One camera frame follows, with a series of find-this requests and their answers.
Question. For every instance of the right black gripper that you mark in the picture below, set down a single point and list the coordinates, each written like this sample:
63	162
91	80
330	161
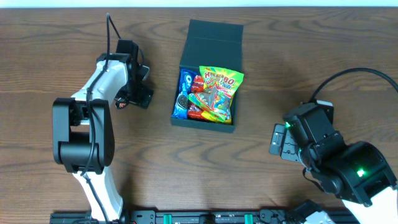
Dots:
282	143

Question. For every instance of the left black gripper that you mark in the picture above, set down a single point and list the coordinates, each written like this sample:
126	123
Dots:
143	96

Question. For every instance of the black Mars bar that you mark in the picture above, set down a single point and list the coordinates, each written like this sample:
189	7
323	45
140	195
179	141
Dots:
121	103

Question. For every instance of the blue Oreo cookie pack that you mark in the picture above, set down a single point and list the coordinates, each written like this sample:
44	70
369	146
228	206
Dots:
184	89

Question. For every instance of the red Hacks candy bag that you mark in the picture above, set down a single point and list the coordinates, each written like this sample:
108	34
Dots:
194	112

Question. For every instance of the yellow Hacks candy bag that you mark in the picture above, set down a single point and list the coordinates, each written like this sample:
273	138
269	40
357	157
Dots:
208	116

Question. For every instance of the green Haribo gummy bag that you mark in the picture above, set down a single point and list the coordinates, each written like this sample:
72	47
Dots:
220	86

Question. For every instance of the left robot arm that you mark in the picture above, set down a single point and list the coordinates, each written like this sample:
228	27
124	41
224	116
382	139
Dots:
83	136

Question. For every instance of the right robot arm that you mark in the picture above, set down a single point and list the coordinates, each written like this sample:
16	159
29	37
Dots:
358	174

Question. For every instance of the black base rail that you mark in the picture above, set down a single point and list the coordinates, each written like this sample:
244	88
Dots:
307	212

